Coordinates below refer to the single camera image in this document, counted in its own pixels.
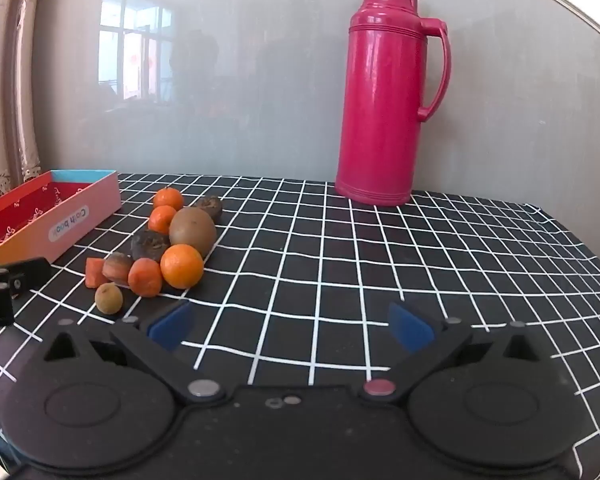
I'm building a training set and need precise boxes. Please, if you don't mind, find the small yellow-green round fruit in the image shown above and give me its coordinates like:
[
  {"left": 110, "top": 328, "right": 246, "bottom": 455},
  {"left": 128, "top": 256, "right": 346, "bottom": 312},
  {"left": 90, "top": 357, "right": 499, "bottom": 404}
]
[{"left": 94, "top": 282, "right": 124, "bottom": 316}]

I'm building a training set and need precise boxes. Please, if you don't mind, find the brownish vegetable chunk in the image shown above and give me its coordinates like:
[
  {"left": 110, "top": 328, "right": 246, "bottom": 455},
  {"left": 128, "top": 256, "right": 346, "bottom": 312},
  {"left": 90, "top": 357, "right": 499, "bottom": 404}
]
[{"left": 102, "top": 252, "right": 134, "bottom": 283}]

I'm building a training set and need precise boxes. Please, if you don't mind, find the black checked tablecloth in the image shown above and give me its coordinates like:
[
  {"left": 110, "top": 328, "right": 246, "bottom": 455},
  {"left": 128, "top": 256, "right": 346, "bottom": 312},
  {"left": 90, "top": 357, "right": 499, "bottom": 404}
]
[{"left": 0, "top": 172, "right": 600, "bottom": 480}]

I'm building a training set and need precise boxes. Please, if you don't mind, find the small tangerine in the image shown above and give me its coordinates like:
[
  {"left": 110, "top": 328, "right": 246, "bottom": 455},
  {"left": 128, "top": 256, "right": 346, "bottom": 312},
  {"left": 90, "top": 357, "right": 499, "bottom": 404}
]
[
  {"left": 153, "top": 186, "right": 185, "bottom": 212},
  {"left": 148, "top": 205, "right": 178, "bottom": 236}
]

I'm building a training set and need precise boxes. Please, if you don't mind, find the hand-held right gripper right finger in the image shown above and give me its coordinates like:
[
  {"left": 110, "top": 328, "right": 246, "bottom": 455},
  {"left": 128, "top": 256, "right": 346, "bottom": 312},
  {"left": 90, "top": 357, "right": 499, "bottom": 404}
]
[{"left": 358, "top": 304, "right": 556, "bottom": 403}]

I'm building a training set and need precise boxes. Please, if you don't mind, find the small carrot chunk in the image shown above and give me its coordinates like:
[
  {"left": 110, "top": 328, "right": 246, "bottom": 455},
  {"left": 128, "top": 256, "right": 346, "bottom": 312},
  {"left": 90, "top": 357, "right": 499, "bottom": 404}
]
[{"left": 85, "top": 257, "right": 110, "bottom": 289}]

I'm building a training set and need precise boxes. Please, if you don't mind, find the beige curtain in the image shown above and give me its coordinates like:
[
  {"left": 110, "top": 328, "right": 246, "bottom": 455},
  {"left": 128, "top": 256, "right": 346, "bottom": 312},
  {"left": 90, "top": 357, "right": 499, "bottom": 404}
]
[{"left": 0, "top": 0, "right": 43, "bottom": 206}]

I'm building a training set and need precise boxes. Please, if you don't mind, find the dark brown wrinkled fruit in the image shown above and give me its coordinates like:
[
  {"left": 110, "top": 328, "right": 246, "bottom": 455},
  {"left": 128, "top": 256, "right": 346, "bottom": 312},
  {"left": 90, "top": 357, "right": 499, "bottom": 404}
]
[
  {"left": 194, "top": 196, "right": 224, "bottom": 222},
  {"left": 131, "top": 230, "right": 172, "bottom": 263}
]

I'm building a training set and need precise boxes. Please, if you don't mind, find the large tangerine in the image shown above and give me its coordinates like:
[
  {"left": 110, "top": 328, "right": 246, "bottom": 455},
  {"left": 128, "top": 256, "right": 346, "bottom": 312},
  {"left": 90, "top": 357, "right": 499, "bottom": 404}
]
[{"left": 160, "top": 243, "right": 204, "bottom": 290}]

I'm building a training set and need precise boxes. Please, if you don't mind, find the brown kiwi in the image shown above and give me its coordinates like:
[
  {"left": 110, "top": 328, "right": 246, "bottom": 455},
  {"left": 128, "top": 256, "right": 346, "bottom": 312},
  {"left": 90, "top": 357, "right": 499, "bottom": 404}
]
[{"left": 169, "top": 206, "right": 217, "bottom": 259}]

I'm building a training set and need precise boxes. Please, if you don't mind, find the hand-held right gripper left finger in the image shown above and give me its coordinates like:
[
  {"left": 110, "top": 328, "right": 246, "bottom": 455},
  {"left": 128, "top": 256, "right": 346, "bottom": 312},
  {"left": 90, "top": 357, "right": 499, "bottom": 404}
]
[{"left": 42, "top": 301, "right": 227, "bottom": 406}]

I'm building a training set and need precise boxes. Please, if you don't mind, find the red thermos jug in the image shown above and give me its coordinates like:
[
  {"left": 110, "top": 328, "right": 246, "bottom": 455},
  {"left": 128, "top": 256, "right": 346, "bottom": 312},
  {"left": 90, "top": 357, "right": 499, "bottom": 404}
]
[{"left": 335, "top": 0, "right": 453, "bottom": 207}]

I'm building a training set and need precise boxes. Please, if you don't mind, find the red cardboard box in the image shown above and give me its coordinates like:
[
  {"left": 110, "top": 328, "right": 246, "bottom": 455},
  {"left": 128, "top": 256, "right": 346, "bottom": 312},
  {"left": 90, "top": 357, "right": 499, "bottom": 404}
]
[{"left": 0, "top": 169, "right": 122, "bottom": 271}]

